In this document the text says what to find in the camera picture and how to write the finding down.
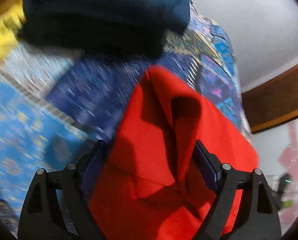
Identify red zip jacket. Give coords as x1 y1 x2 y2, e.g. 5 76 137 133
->
88 65 260 240

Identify blue patchwork bed quilt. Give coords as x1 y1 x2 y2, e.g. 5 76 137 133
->
0 2 252 233

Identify folded blue jeans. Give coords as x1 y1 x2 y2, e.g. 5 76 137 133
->
22 0 191 36

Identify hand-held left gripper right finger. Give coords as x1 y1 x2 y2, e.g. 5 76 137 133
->
192 140 282 240

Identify yellow hoodie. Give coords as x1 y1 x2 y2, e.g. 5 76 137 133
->
0 0 27 77

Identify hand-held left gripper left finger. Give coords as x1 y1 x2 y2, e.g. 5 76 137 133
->
17 140 109 240

